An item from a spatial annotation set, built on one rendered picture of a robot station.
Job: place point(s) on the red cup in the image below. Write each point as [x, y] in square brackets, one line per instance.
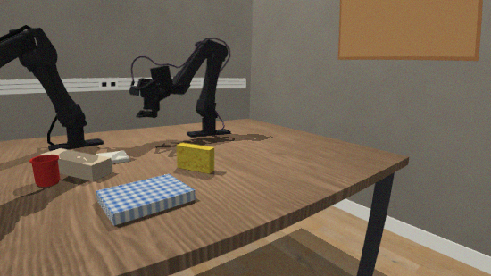
[47, 173]

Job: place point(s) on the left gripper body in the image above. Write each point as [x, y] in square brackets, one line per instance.
[156, 94]

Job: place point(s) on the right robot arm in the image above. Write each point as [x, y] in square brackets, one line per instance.
[40, 63]

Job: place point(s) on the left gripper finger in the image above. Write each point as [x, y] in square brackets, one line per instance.
[147, 83]
[150, 114]

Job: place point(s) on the yellow sponge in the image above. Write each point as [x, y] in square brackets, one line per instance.
[195, 158]

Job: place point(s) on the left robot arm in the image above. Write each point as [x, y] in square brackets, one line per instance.
[205, 105]

